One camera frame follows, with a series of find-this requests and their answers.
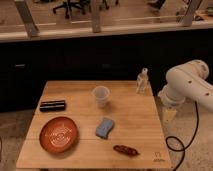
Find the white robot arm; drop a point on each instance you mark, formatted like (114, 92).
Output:
(184, 81)

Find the black office chair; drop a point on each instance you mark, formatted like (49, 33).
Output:
(68, 5)

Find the dark red pepper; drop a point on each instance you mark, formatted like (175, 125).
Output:
(126, 150)

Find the clear plastic bottle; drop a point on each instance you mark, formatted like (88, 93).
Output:
(142, 81)

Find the orange ceramic bowl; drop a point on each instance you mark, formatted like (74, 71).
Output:
(58, 135)

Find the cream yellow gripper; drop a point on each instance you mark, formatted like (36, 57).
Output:
(169, 114)

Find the wooden table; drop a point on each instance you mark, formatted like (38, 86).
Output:
(136, 125)

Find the black rectangular case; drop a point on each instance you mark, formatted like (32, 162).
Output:
(52, 105)

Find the blue sponge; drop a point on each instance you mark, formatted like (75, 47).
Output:
(104, 128)

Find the clear plastic cup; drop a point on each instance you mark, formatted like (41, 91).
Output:
(101, 95)

